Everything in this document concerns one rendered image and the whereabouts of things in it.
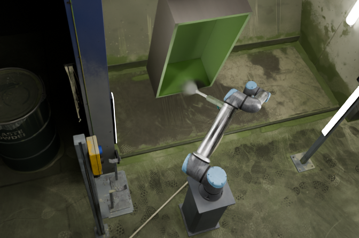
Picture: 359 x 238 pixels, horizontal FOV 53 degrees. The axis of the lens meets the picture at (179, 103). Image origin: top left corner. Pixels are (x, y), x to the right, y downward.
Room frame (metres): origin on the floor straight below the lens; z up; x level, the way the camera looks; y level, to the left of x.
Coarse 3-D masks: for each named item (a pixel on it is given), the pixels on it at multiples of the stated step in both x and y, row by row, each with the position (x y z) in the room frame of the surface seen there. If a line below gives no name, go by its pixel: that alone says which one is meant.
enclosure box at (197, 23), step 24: (168, 0) 2.04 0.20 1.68; (192, 0) 2.10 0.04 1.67; (216, 0) 2.15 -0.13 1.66; (240, 0) 2.21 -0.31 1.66; (168, 24) 1.97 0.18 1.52; (192, 24) 2.43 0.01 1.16; (216, 24) 2.52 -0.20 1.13; (240, 24) 2.22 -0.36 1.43; (168, 48) 1.92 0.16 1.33; (192, 48) 2.55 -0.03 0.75; (216, 48) 2.43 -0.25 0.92; (168, 72) 2.39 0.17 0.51; (192, 72) 2.46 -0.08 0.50; (216, 72) 2.33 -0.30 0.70
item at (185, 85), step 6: (186, 72) 2.35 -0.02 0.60; (180, 78) 2.26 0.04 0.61; (186, 78) 2.26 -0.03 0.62; (192, 78) 2.29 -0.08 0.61; (174, 84) 2.22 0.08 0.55; (180, 84) 2.21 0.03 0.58; (186, 84) 2.20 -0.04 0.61; (192, 84) 2.21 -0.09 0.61; (174, 90) 2.18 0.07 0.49; (180, 90) 2.17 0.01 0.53; (186, 90) 2.15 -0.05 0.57; (192, 90) 2.15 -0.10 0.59; (180, 96) 2.16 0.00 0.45; (186, 96) 2.15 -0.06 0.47
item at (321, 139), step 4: (356, 104) 1.91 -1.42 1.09; (352, 108) 1.91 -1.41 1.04; (348, 112) 1.91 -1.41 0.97; (344, 116) 1.90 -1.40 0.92; (340, 120) 1.90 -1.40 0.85; (320, 136) 1.93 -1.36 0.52; (324, 136) 1.90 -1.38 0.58; (328, 136) 1.91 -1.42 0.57; (316, 140) 1.94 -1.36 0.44; (320, 140) 1.91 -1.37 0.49; (324, 140) 1.91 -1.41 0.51; (316, 144) 1.91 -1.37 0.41; (320, 144) 1.90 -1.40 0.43; (312, 148) 1.92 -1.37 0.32; (316, 148) 1.90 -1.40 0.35; (308, 152) 1.92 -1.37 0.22; (312, 152) 1.90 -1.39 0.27; (304, 156) 1.93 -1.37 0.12; (308, 156) 1.90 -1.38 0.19; (300, 160) 1.93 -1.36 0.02; (304, 160) 1.90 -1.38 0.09
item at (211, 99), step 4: (196, 92) 2.13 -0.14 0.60; (200, 92) 2.11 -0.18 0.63; (204, 96) 2.05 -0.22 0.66; (208, 96) 2.02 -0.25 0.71; (212, 96) 2.02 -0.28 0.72; (208, 100) 1.99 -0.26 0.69; (212, 100) 1.96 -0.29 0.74; (216, 100) 1.95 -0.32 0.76; (216, 104) 1.92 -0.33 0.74; (220, 104) 1.89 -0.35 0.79; (220, 108) 1.88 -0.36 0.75
